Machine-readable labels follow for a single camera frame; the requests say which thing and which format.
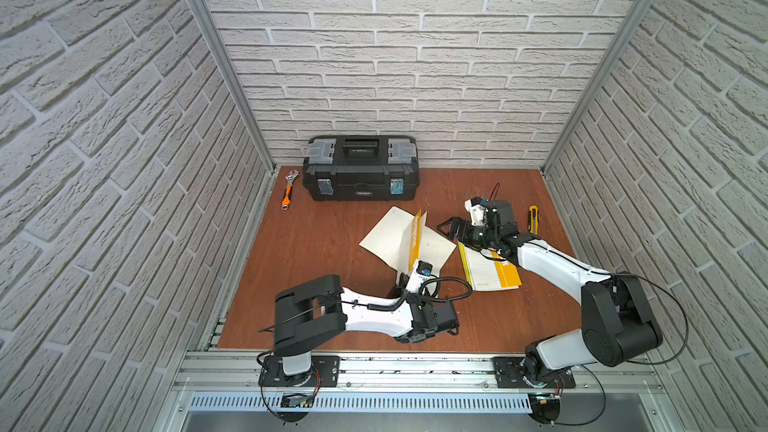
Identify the large white lined notebook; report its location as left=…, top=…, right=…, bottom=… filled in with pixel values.
left=359, top=206, right=456, bottom=275

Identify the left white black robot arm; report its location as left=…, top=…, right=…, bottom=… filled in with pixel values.
left=258, top=271, right=460, bottom=387

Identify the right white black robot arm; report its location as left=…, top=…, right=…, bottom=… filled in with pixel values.
left=437, top=197, right=663, bottom=388

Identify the yellow black utility knife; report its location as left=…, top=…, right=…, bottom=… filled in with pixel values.
left=527, top=205, right=540, bottom=235

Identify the black plastic toolbox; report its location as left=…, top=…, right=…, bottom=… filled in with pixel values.
left=301, top=135, right=420, bottom=201

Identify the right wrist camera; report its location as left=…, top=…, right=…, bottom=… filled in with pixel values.
left=464, top=197, right=487, bottom=227

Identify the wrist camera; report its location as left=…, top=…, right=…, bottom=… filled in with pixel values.
left=464, top=197, right=487, bottom=227
left=405, top=259, right=433, bottom=294

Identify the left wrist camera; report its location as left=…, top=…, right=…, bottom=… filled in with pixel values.
left=405, top=259, right=433, bottom=294

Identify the orange handled adjustable wrench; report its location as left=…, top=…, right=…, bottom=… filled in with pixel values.
left=281, top=169, right=300, bottom=211

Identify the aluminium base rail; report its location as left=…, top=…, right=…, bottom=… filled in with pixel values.
left=154, top=350, right=682, bottom=431

